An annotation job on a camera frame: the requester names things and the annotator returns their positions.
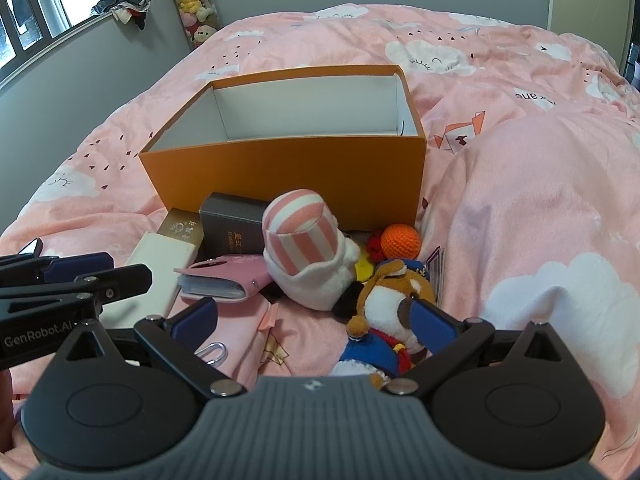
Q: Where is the white plush with striped hat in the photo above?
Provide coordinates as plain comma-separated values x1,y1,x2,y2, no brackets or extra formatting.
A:
260,188,366,318

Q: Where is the sailor dog plush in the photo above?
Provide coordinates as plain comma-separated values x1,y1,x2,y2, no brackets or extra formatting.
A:
332,258,437,391

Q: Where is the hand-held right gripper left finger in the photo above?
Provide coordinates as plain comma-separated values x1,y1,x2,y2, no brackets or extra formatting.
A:
50,297,248,397

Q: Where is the dark framed window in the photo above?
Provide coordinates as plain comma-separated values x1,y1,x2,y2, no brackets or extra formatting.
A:
0,0,125,90

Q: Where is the gold small box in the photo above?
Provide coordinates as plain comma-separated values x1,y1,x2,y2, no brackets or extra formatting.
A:
156,208,205,256

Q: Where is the pink fleece blanket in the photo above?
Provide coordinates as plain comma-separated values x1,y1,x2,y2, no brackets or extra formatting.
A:
425,110,640,463

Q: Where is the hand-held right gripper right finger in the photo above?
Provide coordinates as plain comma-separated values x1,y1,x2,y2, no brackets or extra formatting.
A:
389,296,576,396

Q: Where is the white long box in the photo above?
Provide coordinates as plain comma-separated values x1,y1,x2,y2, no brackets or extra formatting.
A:
100,231,200,332

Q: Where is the clear card packet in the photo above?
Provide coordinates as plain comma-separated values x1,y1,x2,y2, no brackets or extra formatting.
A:
422,246,446,307

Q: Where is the pink snap wallet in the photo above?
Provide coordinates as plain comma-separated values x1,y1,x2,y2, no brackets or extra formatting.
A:
173,254,273,304

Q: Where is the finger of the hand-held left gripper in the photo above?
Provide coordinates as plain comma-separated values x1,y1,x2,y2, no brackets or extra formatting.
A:
0,239,115,289
0,264,153,307

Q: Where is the yellow tag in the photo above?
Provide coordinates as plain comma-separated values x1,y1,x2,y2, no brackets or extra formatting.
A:
353,252,382,282

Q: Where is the pink fabric pouch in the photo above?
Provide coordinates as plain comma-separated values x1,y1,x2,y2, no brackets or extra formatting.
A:
167,292,293,378

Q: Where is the orange crochet ball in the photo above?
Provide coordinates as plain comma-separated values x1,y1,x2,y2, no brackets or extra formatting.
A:
380,223,422,262

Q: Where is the orange cardboard box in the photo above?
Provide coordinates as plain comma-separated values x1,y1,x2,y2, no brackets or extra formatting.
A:
138,64,427,233

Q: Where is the dark object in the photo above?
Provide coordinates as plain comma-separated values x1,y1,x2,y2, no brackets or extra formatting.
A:
621,41,640,87

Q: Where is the white door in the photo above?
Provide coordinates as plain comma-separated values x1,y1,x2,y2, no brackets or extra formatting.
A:
547,0,635,73

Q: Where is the silver carabiner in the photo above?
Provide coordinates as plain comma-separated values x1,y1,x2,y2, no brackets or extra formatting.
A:
194,342,230,367

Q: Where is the dark grey small box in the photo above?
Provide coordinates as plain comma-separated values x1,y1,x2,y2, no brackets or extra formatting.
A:
199,191,273,261

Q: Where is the pink cloud print quilt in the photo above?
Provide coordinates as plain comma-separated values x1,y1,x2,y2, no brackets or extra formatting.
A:
0,4,640,480

